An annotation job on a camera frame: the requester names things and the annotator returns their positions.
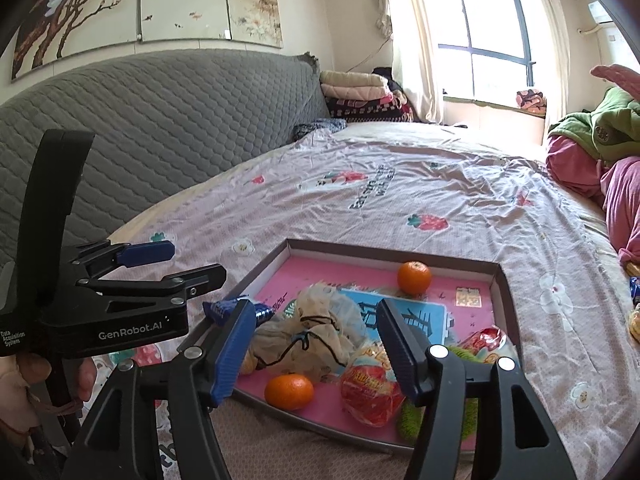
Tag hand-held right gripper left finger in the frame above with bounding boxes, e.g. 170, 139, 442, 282
62, 299, 258, 480

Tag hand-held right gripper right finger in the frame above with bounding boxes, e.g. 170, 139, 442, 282
376, 297, 581, 480

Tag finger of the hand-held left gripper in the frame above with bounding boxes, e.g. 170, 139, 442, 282
70, 240, 177, 282
75, 262, 227, 312

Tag blue cookie packet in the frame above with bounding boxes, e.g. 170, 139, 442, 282
202, 297, 276, 331

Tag toy egg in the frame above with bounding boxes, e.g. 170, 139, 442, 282
340, 342, 406, 428

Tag green knitted cucumber toy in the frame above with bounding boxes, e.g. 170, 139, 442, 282
396, 344, 479, 445

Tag orange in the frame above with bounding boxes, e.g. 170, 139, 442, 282
264, 374, 315, 411
397, 260, 432, 295

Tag beige drawstring bag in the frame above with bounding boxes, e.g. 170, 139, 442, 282
240, 282, 368, 381

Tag red fruit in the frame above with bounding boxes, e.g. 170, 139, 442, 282
460, 326, 513, 366

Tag grey cardboard box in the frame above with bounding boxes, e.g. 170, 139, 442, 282
177, 238, 523, 456

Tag person's left hand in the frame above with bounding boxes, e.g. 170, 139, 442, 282
0, 352, 99, 461

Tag pink book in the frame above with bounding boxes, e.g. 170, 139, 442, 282
235, 255, 516, 448

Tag grey quilted headboard cover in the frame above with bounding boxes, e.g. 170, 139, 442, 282
0, 49, 331, 271

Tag blue patterned cloth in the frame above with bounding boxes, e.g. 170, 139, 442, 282
292, 117, 348, 142

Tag dark patterned folded blanket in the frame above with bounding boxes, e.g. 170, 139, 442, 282
325, 92, 416, 123

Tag beige folded blanket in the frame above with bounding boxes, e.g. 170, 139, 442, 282
319, 70, 393, 101

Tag pink quilt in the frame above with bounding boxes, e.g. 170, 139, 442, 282
545, 135, 640, 266

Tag dark cloth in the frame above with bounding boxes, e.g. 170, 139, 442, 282
372, 66, 401, 92

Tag pink patterned folded blanket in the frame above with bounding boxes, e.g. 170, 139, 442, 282
515, 89, 547, 111

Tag green blanket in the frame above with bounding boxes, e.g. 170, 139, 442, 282
547, 86, 640, 163

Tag cream curtain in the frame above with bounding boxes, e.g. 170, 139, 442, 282
525, 0, 568, 126
377, 0, 446, 123

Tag dark framed window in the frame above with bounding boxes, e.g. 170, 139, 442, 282
422, 0, 536, 106

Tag pink quilted cover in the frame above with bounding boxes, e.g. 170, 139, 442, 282
590, 64, 640, 93

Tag white air conditioner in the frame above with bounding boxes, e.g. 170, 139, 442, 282
587, 0, 618, 25

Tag floral wall painting panel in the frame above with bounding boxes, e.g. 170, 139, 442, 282
222, 0, 283, 48
136, 0, 232, 43
11, 0, 143, 81

